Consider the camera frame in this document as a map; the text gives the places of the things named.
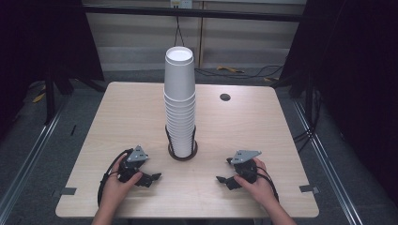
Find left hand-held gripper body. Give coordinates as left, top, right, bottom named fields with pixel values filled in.
left=117, top=144, right=149, bottom=184

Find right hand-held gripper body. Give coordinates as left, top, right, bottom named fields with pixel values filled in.
left=226, top=150, right=262, bottom=185

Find black wire cup holder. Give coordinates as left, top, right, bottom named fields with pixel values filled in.
left=164, top=124, right=199, bottom=162

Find stack of white paper cups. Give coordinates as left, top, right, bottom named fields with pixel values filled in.
left=163, top=46, right=197, bottom=158

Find person's right hand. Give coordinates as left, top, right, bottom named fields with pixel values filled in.
left=234, top=157, right=280, bottom=209

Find person's left hand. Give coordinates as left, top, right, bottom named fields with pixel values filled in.
left=100, top=153, right=144, bottom=211

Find grey tape strip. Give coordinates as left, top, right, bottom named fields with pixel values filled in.
left=298, top=184, right=320, bottom=194
left=60, top=187, right=78, bottom=197

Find yellow floor item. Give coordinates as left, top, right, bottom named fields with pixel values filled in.
left=216, top=65, right=246, bottom=75

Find black metal stand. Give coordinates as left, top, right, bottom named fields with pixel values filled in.
left=44, top=69, right=56, bottom=126

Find yellow tape piece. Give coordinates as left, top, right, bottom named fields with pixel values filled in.
left=31, top=84, right=48, bottom=104

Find black horizontal bar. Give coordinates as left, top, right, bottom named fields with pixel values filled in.
left=82, top=4, right=304, bottom=23

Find right hand-held gripper black cable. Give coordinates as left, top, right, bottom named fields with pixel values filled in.
left=256, top=166, right=281, bottom=203

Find hand-held gripper black cable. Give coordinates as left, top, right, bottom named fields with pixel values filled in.
left=256, top=166, right=281, bottom=203
left=97, top=148, right=134, bottom=208

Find left hand-held gripper black cable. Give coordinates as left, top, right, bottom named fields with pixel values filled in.
left=97, top=148, right=134, bottom=208

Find black cable bundle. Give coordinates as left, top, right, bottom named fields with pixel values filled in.
left=293, top=88, right=324, bottom=154

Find metal floor rail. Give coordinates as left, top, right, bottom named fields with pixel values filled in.
left=0, top=101, right=65, bottom=218
left=291, top=98, right=364, bottom=225

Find black floor cables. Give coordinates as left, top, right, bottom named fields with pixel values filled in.
left=193, top=64, right=285, bottom=80

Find hanging black cable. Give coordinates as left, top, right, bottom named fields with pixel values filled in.
left=173, top=15, right=186, bottom=48

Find white wall power outlet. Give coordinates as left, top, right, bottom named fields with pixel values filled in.
left=170, top=0, right=193, bottom=9

